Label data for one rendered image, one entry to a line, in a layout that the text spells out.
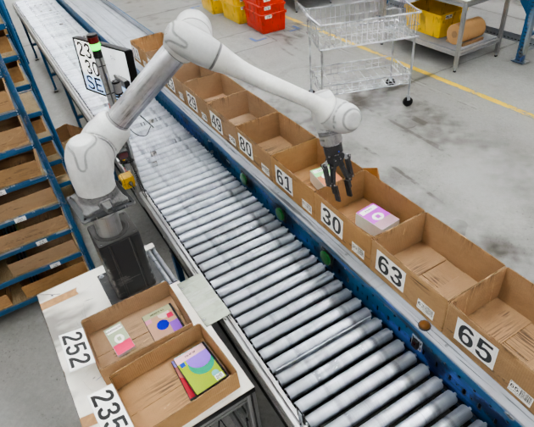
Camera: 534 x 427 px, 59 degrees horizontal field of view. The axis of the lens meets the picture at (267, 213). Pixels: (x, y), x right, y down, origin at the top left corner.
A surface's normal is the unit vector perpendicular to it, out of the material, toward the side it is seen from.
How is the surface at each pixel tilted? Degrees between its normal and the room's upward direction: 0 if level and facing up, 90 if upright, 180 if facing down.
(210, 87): 89
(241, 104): 89
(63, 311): 0
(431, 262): 1
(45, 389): 0
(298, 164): 89
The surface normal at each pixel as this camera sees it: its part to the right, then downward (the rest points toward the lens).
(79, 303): -0.09, -0.77
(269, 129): 0.50, 0.51
